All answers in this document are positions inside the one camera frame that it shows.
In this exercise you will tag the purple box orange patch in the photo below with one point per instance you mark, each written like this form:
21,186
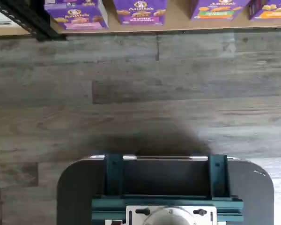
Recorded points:
274,10

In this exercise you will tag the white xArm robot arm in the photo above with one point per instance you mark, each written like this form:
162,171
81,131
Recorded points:
168,218

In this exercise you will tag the dark robot base platform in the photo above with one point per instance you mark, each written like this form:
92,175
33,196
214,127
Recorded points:
79,187

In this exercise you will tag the purple box green patch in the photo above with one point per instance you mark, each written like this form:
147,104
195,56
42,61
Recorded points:
215,10

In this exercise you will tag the teal metal frame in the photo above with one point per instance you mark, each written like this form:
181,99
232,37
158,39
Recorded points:
112,175

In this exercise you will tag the purple Annie's snack box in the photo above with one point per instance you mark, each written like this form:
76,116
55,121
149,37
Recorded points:
61,3

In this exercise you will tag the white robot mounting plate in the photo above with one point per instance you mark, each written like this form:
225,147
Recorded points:
133,220

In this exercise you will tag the black metal shelf rack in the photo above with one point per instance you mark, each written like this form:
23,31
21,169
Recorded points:
21,18
53,31

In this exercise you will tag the wooden shelf board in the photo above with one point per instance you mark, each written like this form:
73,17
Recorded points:
9,30
154,29

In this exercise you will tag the purple box pink patch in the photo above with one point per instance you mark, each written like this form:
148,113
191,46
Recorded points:
79,20

